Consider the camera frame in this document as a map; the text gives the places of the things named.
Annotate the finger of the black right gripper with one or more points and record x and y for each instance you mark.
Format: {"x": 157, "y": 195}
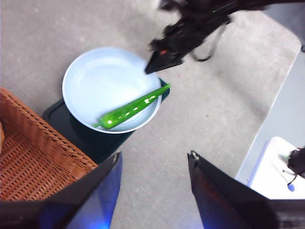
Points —
{"x": 162, "y": 62}

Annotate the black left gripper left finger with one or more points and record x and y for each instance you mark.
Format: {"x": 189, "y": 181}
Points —
{"x": 71, "y": 205}

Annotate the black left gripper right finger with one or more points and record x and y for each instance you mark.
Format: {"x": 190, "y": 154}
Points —
{"x": 226, "y": 202}

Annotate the long green pepper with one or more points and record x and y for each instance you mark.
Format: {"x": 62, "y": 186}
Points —
{"x": 126, "y": 111}

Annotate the blue round plate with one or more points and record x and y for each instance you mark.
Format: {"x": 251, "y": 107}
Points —
{"x": 104, "y": 83}

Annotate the white box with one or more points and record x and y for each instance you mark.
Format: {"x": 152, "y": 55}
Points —
{"x": 267, "y": 169}

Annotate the brown wicker basket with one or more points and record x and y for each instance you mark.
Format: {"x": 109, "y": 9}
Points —
{"x": 33, "y": 162}

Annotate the black rectangular tray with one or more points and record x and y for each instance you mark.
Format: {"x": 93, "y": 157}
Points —
{"x": 95, "y": 143}

